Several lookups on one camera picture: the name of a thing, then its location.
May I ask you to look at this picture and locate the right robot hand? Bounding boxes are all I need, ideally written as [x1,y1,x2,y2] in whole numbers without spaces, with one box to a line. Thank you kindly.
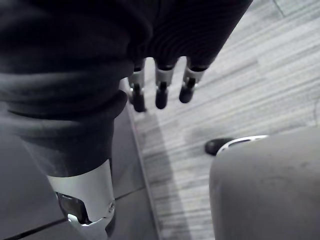
[0,0,254,240]

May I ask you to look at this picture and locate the dark grey cabinet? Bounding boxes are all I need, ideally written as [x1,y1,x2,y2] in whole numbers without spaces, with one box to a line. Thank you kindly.
[0,77,163,240]

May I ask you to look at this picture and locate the dark robot foot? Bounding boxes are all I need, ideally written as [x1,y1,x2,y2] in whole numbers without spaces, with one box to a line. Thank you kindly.
[204,137,235,154]

